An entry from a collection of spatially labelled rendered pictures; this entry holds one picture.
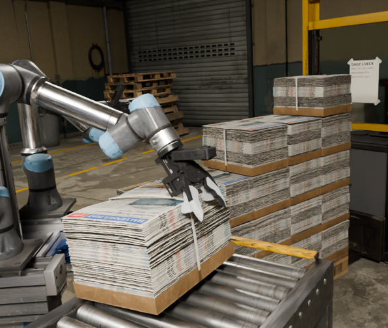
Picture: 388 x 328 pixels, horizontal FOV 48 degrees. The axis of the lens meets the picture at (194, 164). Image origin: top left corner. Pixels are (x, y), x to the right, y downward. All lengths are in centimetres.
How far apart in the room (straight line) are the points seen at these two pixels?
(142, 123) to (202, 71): 884
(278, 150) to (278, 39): 681
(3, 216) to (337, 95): 194
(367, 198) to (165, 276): 246
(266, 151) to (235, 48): 732
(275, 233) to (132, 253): 147
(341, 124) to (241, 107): 685
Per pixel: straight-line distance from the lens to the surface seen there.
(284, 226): 247
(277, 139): 233
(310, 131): 254
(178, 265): 112
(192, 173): 110
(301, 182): 253
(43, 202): 200
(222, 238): 129
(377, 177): 330
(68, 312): 122
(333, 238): 292
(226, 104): 968
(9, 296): 162
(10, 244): 157
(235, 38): 951
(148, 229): 101
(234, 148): 226
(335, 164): 277
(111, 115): 130
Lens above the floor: 140
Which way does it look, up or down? 13 degrees down
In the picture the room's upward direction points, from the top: 3 degrees counter-clockwise
